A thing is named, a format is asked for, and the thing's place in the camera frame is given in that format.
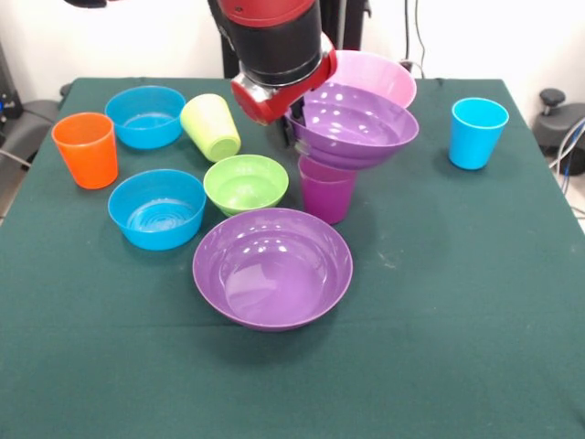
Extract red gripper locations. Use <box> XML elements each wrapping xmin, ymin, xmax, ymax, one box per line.
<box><xmin>229</xmin><ymin>32</ymin><xmax>338</xmax><ymax>149</ymax></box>

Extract purple bowl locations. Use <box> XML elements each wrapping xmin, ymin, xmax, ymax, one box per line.
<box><xmin>192</xmin><ymin>207</ymin><xmax>355</xmax><ymax>332</ymax></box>
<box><xmin>283</xmin><ymin>81</ymin><xmax>420</xmax><ymax>172</ymax></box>

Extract green ribbed bowl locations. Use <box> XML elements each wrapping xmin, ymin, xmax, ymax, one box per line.
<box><xmin>203</xmin><ymin>154</ymin><xmax>291</xmax><ymax>218</ymax></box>

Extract lime green cup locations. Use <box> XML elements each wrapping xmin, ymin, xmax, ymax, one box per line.
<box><xmin>179</xmin><ymin>93</ymin><xmax>242</xmax><ymax>164</ymax></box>

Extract purple cup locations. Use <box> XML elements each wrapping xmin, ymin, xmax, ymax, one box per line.
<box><xmin>298</xmin><ymin>155</ymin><xmax>358</xmax><ymax>226</ymax></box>

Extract large pink bowl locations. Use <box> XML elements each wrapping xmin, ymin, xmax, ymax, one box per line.
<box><xmin>327</xmin><ymin>49</ymin><xmax>418</xmax><ymax>110</ymax></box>

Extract blue bowl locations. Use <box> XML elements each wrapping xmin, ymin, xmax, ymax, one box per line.
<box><xmin>107</xmin><ymin>168</ymin><xmax>207</xmax><ymax>252</ymax></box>
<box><xmin>104</xmin><ymin>85</ymin><xmax>187</xmax><ymax>150</ymax></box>

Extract blue cup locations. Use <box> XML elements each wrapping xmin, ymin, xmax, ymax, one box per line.
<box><xmin>448</xmin><ymin>97</ymin><xmax>510</xmax><ymax>171</ymax></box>

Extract orange cup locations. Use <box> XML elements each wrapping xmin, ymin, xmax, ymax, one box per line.
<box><xmin>50</xmin><ymin>112</ymin><xmax>120</xmax><ymax>190</ymax></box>

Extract dark green tablecloth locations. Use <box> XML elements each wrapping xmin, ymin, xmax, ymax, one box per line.
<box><xmin>0</xmin><ymin>76</ymin><xmax>585</xmax><ymax>439</ymax></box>

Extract black knob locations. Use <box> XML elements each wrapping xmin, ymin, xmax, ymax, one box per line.
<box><xmin>537</xmin><ymin>88</ymin><xmax>569</xmax><ymax>121</ymax></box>

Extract grey chair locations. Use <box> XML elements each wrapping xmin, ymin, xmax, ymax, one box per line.
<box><xmin>0</xmin><ymin>98</ymin><xmax>61</xmax><ymax>166</ymax></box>

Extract dark grey base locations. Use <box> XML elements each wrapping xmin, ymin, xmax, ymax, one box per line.
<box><xmin>533</xmin><ymin>102</ymin><xmax>585</xmax><ymax>159</ymax></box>

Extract black equipment box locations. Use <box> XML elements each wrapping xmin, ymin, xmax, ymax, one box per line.
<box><xmin>0</xmin><ymin>40</ymin><xmax>24</xmax><ymax>138</ymax></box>

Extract black wall cable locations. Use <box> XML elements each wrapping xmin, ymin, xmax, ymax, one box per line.
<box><xmin>399</xmin><ymin>0</ymin><xmax>428</xmax><ymax>79</ymax></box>

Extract blue and grey cables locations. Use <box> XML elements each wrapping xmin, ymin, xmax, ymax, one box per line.
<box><xmin>548</xmin><ymin>116</ymin><xmax>585</xmax><ymax>216</ymax></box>

